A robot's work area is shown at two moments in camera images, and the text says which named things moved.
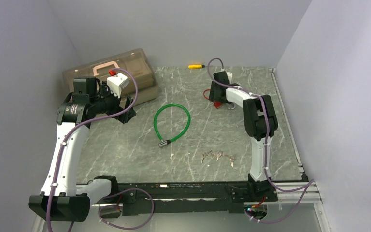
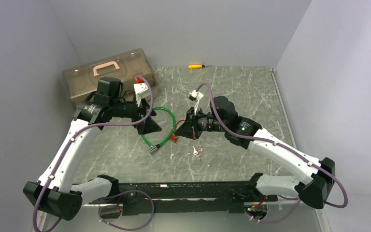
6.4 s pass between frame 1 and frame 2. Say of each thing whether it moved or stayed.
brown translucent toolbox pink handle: stayed
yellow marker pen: stayed
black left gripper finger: moved
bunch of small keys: moved
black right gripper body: moved
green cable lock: moved
